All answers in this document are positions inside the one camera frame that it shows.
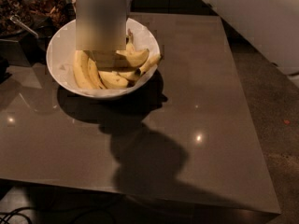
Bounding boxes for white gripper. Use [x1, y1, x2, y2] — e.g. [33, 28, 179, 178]
[76, 0, 132, 69]

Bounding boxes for large curved yellow banana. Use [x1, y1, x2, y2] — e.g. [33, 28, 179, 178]
[114, 49, 150, 68]

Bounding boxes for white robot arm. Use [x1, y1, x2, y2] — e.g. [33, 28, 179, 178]
[133, 0, 299, 77]

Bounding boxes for upper left green-yellow banana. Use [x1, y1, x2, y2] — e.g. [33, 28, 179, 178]
[88, 59, 105, 90]

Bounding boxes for bottom middle yellow banana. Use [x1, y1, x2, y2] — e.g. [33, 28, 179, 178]
[99, 71, 129, 89]

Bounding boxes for left yellow banana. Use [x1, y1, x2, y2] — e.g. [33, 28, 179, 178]
[73, 50, 95, 89]

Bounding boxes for small right yellow banana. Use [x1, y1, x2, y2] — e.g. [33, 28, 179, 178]
[118, 70, 140, 81]

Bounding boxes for far right yellow banana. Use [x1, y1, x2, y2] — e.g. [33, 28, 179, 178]
[135, 54, 163, 76]

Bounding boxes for white bowl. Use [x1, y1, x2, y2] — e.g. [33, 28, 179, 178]
[46, 19, 160, 100]

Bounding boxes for tray of brown snacks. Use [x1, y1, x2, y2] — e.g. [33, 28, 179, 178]
[26, 0, 70, 28]

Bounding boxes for metal spoon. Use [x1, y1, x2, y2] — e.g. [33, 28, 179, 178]
[10, 15, 39, 38]

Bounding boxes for black cables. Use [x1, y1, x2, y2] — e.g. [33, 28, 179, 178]
[0, 206, 36, 224]

